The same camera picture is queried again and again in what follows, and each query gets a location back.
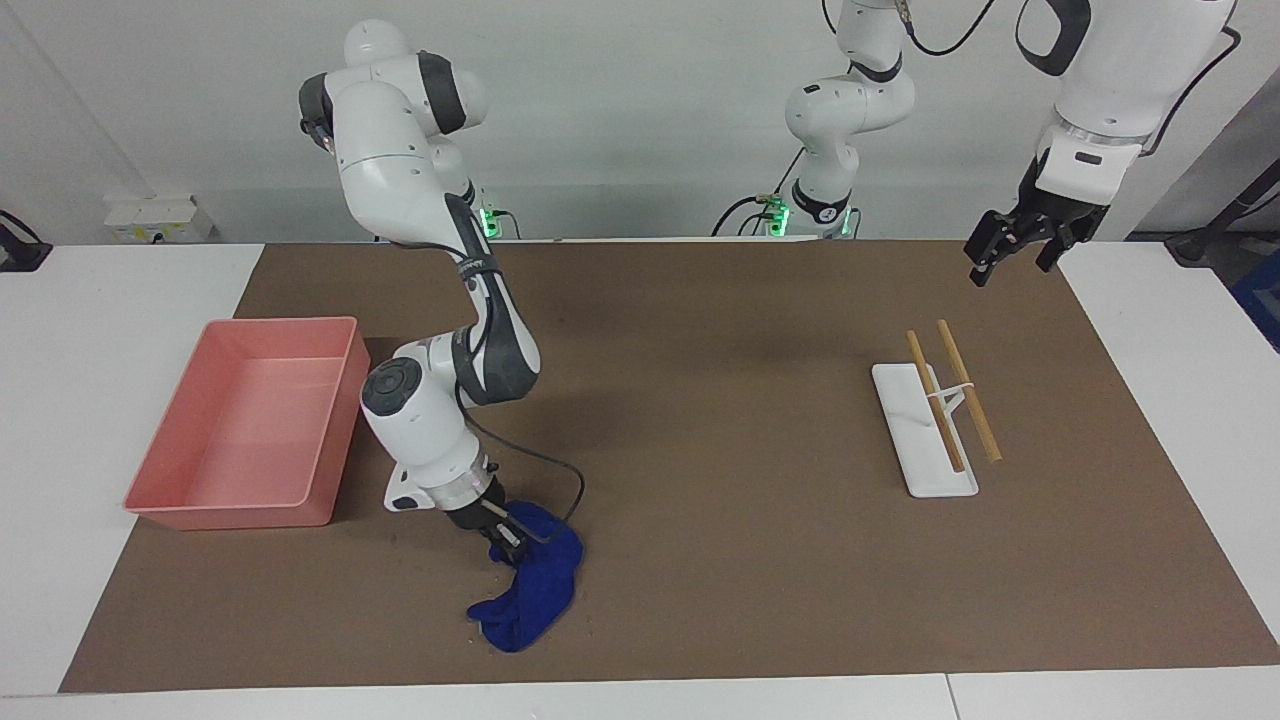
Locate white towel rack base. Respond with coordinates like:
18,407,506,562
871,362,980,499

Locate black stand leg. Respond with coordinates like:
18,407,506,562
1165,160,1280,268

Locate pink plastic bin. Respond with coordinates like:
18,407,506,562
123,316,372,531

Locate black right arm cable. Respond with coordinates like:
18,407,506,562
455,380,587,546

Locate blue towel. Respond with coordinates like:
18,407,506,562
467,500,585,654

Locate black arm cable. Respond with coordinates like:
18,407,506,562
455,380,587,546
825,0,1243,158

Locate wooden rack rod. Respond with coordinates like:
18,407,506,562
936,319,1003,464
905,330,967,474

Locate white power strip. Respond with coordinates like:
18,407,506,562
103,195,216,244

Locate blue box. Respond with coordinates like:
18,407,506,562
1230,250,1280,353

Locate brown table mat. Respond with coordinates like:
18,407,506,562
58,238,1280,695

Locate black clamp mount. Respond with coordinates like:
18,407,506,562
0,210,53,273

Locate black left base cables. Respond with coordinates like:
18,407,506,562
712,150,806,238

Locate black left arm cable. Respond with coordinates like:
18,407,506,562
825,0,1243,158

